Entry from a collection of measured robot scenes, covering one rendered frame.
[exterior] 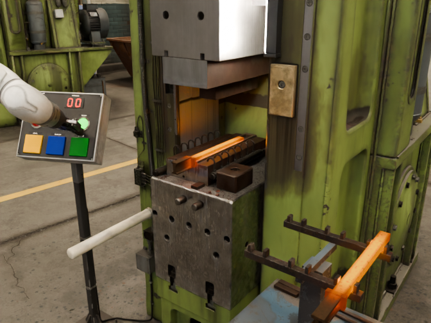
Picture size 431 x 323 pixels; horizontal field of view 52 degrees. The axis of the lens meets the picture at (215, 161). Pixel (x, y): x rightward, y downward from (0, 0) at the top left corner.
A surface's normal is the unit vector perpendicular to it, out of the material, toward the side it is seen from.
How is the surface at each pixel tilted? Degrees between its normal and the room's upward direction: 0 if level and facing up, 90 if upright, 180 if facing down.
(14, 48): 90
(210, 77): 90
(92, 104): 60
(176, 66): 90
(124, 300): 0
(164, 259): 90
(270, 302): 0
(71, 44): 79
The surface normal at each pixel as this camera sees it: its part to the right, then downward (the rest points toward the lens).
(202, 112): 0.81, 0.20
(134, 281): 0.00, -0.94
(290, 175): -0.59, 0.28
